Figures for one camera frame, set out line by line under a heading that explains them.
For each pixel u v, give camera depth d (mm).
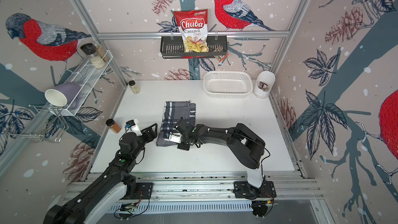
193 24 808
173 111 1037
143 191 729
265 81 1070
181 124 687
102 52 857
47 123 661
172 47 950
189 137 658
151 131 760
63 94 611
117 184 570
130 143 629
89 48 778
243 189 729
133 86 1102
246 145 493
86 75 827
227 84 1188
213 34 923
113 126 882
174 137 757
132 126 728
